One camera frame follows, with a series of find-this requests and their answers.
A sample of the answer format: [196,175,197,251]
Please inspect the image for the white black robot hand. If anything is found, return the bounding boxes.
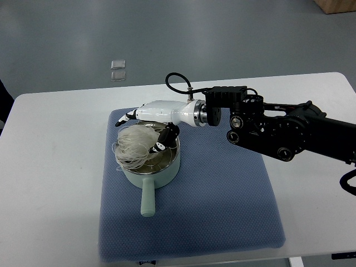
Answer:
[115,100,206,154]

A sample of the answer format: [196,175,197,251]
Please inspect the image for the white vermicelli bundle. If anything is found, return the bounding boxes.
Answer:
[113,124,162,170]

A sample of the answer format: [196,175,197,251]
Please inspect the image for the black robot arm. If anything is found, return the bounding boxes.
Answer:
[201,86,355,164]

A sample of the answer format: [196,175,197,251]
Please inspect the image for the mint green steel pot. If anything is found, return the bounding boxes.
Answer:
[121,121,180,217]

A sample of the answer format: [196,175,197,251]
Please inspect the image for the upper metal floor plate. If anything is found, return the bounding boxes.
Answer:
[111,60,126,70]

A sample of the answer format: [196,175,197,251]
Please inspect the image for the blue textured mat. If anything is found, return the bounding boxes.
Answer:
[98,109,285,262]

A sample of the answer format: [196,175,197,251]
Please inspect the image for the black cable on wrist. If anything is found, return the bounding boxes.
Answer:
[165,72,212,102]

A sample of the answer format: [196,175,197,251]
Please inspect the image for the wire steaming rack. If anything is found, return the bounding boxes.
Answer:
[140,147,178,172]

